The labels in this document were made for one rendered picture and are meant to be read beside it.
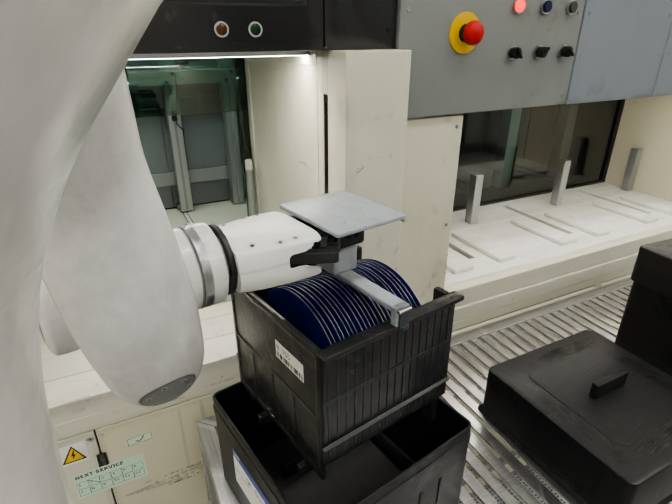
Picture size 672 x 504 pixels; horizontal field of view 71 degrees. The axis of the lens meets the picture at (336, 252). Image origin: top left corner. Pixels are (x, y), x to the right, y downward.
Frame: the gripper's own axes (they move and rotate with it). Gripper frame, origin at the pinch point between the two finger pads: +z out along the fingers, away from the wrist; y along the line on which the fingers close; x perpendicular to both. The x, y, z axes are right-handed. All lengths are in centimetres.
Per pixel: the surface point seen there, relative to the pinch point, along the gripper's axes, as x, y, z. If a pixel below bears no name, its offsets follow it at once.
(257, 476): -31.1, 1.1, -14.0
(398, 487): -30.3, 13.7, -1.0
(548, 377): -36, 10, 40
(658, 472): -36, 31, 34
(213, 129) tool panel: -8, -113, 32
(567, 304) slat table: -45, -9, 83
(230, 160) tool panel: -17, -107, 34
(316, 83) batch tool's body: 13.2, -30.3, 18.0
